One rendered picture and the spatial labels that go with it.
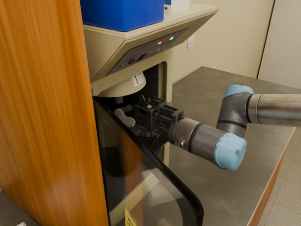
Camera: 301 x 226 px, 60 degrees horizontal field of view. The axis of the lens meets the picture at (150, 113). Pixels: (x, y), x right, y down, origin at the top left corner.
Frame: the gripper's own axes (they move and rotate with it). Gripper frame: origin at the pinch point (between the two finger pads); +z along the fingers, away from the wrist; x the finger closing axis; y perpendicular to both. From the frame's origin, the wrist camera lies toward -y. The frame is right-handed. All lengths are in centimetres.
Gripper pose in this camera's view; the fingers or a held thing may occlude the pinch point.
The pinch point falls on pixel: (119, 113)
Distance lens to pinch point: 75.7
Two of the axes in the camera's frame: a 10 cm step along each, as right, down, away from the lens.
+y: 0.0, -8.6, -5.1
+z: -8.0, -3.1, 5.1
